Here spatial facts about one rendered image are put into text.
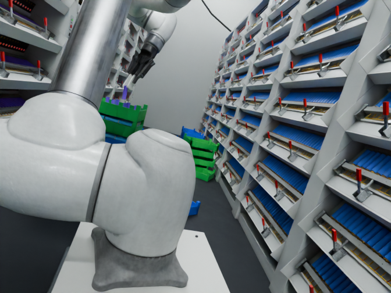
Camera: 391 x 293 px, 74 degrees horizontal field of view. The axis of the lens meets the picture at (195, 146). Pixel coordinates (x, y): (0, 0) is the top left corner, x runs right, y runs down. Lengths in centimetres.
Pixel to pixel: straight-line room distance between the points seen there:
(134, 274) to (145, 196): 15
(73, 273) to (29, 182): 19
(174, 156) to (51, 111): 22
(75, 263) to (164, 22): 111
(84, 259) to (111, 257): 7
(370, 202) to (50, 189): 77
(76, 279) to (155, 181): 22
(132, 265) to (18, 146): 28
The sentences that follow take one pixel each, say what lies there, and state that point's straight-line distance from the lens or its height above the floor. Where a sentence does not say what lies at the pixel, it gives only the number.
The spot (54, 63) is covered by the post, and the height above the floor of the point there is 64.
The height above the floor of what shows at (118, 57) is 85.
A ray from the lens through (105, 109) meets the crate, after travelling 127.
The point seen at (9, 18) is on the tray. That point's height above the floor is 75.
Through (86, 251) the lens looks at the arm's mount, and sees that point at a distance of 61.
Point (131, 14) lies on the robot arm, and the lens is 135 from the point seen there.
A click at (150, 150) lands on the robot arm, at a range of 45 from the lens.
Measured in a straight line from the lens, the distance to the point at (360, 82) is 103.
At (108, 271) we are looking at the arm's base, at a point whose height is 32.
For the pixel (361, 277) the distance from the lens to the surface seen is 87.
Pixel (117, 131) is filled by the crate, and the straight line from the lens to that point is 126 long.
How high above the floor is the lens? 66
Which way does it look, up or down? 10 degrees down
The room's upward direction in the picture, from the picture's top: 16 degrees clockwise
